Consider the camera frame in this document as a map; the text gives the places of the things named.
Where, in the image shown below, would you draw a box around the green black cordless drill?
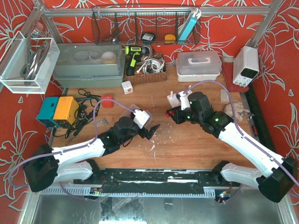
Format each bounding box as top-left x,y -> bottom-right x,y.
125,45 -> 150,76

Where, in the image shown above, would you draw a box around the beige work glove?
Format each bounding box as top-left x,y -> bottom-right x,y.
223,102 -> 249,121

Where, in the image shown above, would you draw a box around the white power supply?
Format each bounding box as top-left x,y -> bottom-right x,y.
233,46 -> 259,87

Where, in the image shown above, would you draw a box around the white cube adapter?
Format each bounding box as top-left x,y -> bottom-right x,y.
121,81 -> 134,95

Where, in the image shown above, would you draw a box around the yellow box device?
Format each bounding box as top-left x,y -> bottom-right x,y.
53,96 -> 79,129

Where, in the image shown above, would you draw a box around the clear acrylic bin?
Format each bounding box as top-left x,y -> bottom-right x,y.
0,32 -> 60,94

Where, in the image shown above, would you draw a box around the woven wicker basket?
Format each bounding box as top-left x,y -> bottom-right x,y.
124,65 -> 167,85

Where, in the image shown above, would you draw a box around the flexible metal hose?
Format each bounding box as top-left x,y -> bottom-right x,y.
137,46 -> 155,74

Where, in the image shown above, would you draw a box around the black power cables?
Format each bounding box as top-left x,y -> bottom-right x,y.
52,88 -> 102,143

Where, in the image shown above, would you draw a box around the small white eraser block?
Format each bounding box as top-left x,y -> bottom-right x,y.
220,89 -> 229,104

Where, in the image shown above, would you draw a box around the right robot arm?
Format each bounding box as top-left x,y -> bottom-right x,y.
167,91 -> 298,203

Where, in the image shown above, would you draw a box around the grey storage box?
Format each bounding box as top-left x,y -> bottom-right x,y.
53,43 -> 125,88

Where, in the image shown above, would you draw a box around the translucent spring bin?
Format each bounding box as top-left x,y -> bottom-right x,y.
121,104 -> 152,127

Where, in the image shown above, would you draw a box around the yellow tape measure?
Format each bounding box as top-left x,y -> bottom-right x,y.
164,34 -> 176,44

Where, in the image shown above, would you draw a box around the black tape measure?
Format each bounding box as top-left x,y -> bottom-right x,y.
141,32 -> 156,45

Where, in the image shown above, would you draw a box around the black wire basket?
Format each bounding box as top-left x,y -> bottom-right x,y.
91,4 -> 201,45

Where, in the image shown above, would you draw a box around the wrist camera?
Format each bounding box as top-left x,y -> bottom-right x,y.
133,109 -> 150,129
176,90 -> 192,111

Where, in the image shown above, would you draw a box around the white cable coil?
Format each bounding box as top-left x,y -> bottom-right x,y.
144,58 -> 165,73

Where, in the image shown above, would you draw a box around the blue hex key holder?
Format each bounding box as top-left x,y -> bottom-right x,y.
178,8 -> 202,44

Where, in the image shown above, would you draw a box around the teal box device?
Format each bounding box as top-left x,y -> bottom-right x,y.
36,97 -> 60,128

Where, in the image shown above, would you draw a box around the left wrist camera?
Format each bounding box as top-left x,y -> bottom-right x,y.
133,109 -> 150,129

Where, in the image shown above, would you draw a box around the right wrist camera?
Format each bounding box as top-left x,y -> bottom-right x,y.
176,90 -> 192,111

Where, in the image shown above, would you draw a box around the white peg board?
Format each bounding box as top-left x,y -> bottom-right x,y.
167,91 -> 181,108

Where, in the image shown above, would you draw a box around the white plastic toolbox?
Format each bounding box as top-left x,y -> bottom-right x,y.
176,51 -> 222,82

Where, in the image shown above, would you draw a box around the red cube block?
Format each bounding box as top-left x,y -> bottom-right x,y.
101,94 -> 114,108

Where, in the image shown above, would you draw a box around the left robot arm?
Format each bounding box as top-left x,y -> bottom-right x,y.
23,116 -> 160,192

